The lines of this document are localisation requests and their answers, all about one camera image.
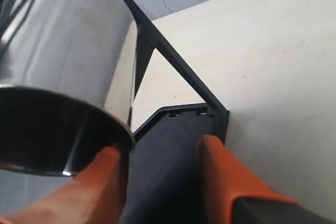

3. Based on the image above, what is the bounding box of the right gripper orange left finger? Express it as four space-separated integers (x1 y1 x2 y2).
5 147 126 223

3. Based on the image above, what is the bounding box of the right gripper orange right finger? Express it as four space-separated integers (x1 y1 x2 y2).
195 135 298 223

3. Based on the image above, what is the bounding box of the shiny steel cup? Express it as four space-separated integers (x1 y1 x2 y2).
1 0 138 176

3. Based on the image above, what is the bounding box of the black metal rack frame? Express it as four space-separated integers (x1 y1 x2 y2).
86 0 336 224

